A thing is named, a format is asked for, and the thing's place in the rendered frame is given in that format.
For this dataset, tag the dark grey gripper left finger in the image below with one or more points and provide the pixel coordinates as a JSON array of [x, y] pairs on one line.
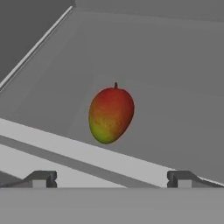
[[43, 176]]

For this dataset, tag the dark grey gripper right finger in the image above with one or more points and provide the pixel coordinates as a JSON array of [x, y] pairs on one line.
[[180, 176]]

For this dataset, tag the red and green mango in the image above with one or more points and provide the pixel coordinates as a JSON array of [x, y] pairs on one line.
[[111, 114]]

